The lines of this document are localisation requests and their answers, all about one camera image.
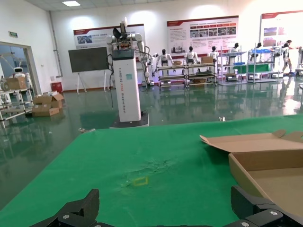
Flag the small white round-head robot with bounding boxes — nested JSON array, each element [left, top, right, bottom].
[[11, 67, 27, 79]]

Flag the grey wall pipe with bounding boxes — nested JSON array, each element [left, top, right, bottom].
[[49, 10, 64, 78]]

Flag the grey shelf rack green mat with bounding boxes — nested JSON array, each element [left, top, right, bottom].
[[217, 51, 248, 86]]

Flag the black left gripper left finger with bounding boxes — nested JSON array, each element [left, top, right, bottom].
[[30, 188, 105, 227]]

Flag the yellow tape square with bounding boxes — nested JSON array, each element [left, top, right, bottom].
[[132, 176, 150, 187]]

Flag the person in white clothes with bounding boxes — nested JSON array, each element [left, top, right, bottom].
[[281, 40, 294, 73]]

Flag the green table cloth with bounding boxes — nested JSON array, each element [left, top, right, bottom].
[[0, 114, 303, 227]]

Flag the white pipe rack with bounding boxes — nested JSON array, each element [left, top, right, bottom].
[[0, 87, 34, 129]]

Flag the small red-header wall poster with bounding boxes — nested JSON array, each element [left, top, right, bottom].
[[73, 23, 145, 49]]

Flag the open cardboard box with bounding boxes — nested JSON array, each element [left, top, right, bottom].
[[199, 129, 303, 219], [33, 93, 65, 109]]

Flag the tall red-header wall poster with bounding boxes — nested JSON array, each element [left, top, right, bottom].
[[259, 10, 303, 48]]

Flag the metal roller shelf rack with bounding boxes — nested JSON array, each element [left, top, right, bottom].
[[157, 64, 188, 88], [187, 61, 218, 86]]

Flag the cardboard box with white part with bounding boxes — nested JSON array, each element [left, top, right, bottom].
[[4, 77, 27, 90]]

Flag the flat closed cardboard box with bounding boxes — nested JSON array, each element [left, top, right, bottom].
[[31, 104, 60, 118]]

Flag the white humanoid robot black head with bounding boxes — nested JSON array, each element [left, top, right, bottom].
[[208, 45, 220, 64], [250, 42, 264, 60], [151, 49, 175, 77], [228, 42, 241, 65], [184, 46, 201, 71]]

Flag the black display screen on stand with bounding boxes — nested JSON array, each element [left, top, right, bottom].
[[68, 46, 109, 93]]

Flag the left open cardboard box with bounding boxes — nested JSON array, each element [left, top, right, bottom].
[[199, 129, 303, 219]]

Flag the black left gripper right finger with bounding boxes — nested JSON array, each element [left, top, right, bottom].
[[231, 185, 303, 227]]

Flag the grey shelf rack blue bins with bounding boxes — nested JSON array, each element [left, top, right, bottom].
[[247, 47, 285, 84]]

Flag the wide red-header wall poster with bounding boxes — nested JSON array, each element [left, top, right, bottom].
[[166, 15, 239, 54]]

